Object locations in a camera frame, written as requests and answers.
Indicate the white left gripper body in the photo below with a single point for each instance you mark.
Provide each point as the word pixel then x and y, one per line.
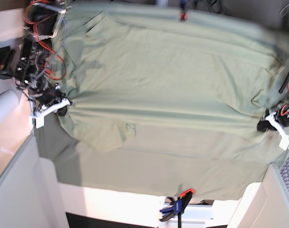
pixel 280 121

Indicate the light green T-shirt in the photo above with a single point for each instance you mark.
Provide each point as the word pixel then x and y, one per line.
pixel 209 74

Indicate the orange black clamp middle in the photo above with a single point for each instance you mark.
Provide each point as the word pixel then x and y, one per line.
pixel 183 12

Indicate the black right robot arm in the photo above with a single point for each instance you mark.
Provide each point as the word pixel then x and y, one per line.
pixel 40 66

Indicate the white paper roll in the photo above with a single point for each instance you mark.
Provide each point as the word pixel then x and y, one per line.
pixel 9 102

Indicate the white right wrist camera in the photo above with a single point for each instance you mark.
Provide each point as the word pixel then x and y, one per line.
pixel 38 121

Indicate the green table cloth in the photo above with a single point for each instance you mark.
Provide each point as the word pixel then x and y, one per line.
pixel 161 160

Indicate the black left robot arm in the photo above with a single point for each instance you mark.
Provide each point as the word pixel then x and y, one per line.
pixel 281 104

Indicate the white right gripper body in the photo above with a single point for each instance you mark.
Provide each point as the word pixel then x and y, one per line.
pixel 46 111

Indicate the blue orange bar clamp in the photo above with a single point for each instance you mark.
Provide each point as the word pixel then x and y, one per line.
pixel 177 207

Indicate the black tablet on stand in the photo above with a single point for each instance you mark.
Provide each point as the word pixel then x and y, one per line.
pixel 6 56

